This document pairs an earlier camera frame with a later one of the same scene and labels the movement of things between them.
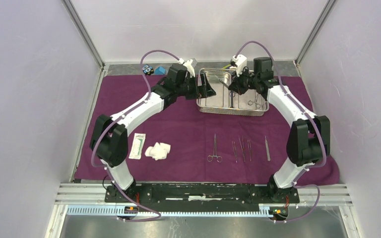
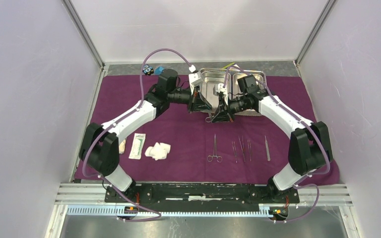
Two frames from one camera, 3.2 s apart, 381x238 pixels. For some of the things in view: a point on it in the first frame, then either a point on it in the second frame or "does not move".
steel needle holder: x=241 y=147 does not move
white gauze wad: x=158 y=151 does not move
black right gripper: x=236 y=84 -> x=225 y=114
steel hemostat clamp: x=219 y=158 does not move
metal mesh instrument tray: x=226 y=101 does not move
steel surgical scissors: x=231 y=93 -> x=210 y=117
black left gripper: x=204 y=91 -> x=197 y=103
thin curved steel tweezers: x=249 y=147 does not move
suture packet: x=137 y=146 does not move
